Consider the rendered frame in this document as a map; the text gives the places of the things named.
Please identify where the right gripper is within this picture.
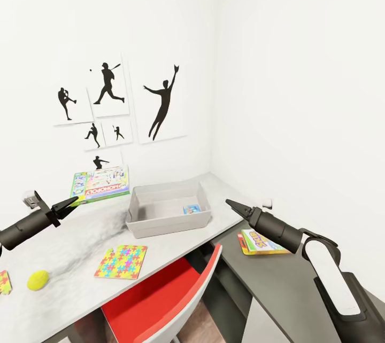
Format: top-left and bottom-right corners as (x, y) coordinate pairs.
(225, 199), (288, 245)

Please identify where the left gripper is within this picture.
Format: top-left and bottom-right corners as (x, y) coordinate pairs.
(15, 196), (79, 239)

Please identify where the board game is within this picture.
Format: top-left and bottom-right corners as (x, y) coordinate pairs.
(183, 203), (200, 215)
(237, 229), (290, 255)
(70, 165), (130, 207)

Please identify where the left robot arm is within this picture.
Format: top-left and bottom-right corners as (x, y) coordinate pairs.
(0, 190), (79, 257)

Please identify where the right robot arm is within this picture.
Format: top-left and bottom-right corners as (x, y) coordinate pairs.
(225, 198), (385, 343)

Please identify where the tennis ball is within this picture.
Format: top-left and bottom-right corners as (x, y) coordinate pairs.
(27, 270), (49, 291)

